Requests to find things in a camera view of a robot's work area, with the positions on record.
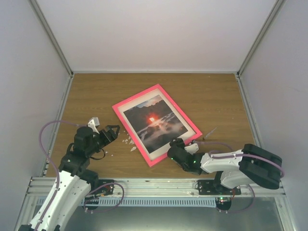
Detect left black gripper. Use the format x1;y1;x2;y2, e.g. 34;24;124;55
87;125;120;156

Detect pink picture frame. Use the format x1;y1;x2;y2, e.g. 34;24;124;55
112;84;202;167

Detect long clear glass shard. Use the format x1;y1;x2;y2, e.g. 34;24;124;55
203;127;218;140

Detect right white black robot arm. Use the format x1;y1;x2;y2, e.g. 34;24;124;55
167;138;285;195

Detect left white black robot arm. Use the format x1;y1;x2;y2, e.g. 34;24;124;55
19;119;120;231

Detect sunset landscape photo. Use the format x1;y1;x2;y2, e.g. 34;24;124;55
123;95;189;159

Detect broken glass shards pile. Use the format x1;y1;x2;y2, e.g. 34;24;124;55
119;130;137;152

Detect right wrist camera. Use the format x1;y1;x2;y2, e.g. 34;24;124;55
184;143;199;155

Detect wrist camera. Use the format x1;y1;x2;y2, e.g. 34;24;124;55
184;143;199;155
87;117;100;133

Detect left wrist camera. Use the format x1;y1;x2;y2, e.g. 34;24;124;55
87;117;100;133

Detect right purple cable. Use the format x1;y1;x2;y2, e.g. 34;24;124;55
194;141;285;179

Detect purple cable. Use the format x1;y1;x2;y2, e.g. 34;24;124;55
28;120;90;229
194;141;285;179

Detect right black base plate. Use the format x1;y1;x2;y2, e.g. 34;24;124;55
195;179;241;196

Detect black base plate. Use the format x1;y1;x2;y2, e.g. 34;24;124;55
195;179;241;196
95;179;114;196

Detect grey slotted cable duct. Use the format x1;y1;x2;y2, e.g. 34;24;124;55
86;197;216;208

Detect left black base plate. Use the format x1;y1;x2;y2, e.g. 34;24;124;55
95;179;114;196

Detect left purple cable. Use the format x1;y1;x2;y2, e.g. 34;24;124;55
28;120;90;229

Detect aluminium mounting rail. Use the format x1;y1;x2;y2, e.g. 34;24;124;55
26;177;286;198

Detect left vertical aluminium post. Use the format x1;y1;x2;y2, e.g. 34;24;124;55
28;0;74;78

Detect vertical aluminium post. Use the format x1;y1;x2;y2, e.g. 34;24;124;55
28;0;74;78
236;0;285;78

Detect right vertical aluminium post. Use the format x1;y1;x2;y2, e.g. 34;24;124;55
236;0;285;78

